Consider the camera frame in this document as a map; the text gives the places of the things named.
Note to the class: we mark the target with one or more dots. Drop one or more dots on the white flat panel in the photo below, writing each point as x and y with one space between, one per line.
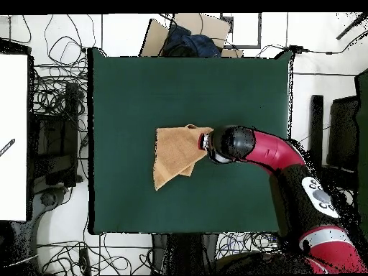
13 129

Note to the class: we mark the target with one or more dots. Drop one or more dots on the black square floor frame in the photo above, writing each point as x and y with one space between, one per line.
259 31

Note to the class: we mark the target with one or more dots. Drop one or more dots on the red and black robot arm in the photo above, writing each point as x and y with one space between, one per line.
273 152

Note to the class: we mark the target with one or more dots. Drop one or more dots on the dark blue garment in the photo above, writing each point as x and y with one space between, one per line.
198 44

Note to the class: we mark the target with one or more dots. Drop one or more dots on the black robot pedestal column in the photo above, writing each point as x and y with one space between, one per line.
184 253

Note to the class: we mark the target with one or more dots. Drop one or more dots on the green cloth covered object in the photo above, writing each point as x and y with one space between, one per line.
362 129

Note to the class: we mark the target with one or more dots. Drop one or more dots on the grey wheeled base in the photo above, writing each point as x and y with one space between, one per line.
49 198

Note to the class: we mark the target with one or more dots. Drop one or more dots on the tan terry towel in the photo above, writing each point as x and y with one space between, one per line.
172 152

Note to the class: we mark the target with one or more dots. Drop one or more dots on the dark green table cloth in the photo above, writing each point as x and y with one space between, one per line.
230 92

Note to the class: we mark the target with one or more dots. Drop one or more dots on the black corner clamp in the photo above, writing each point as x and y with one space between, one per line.
297 49

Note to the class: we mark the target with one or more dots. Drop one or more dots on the black power strip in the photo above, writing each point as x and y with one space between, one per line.
84 260

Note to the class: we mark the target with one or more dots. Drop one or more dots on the black equipment stand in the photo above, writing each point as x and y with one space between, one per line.
70 129

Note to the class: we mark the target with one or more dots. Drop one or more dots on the brown cardboard box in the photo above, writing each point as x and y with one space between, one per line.
155 40

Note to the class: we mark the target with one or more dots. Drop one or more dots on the black chair frame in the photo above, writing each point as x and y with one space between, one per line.
316 129

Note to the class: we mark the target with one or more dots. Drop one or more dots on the black rod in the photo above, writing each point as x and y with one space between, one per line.
350 27

